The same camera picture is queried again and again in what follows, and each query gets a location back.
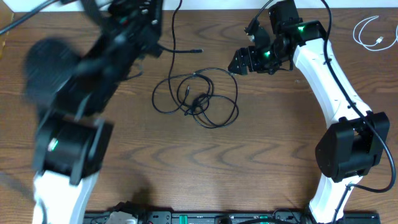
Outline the white cable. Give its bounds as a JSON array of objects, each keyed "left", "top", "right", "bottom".
[{"left": 352, "top": 14, "right": 398, "bottom": 52}]

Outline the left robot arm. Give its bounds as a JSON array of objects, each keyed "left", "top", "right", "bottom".
[{"left": 24, "top": 1, "right": 163, "bottom": 223}]

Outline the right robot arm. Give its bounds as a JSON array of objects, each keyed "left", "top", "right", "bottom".
[{"left": 228, "top": 1, "right": 391, "bottom": 223}]

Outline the cardboard box edge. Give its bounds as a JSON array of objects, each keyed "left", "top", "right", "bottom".
[{"left": 0, "top": 1, "right": 15, "bottom": 58}]

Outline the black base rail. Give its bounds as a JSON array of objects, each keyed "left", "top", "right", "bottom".
[{"left": 83, "top": 210, "right": 381, "bottom": 224}]

